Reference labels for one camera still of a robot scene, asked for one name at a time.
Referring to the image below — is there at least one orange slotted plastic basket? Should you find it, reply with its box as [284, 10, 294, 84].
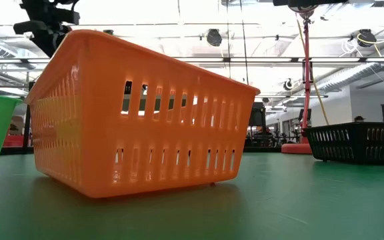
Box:
[24, 29, 261, 199]

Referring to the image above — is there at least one black slotted plastic basket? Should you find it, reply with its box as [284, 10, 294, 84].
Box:
[303, 121, 384, 165]

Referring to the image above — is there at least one red storage box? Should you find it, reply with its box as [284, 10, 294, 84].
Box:
[2, 134, 25, 148]

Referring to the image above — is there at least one black background monitor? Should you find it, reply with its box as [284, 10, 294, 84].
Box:
[247, 101, 268, 147]

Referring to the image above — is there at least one red desk lamp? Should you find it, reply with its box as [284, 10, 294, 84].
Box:
[273, 0, 349, 155]

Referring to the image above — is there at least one green table mat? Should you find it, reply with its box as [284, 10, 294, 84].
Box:
[0, 151, 384, 240]

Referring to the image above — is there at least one black hanging cable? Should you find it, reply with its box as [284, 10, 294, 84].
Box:
[225, 0, 232, 104]
[239, 0, 250, 86]

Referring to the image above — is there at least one yellow hanging cable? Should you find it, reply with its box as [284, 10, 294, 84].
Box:
[295, 18, 330, 127]

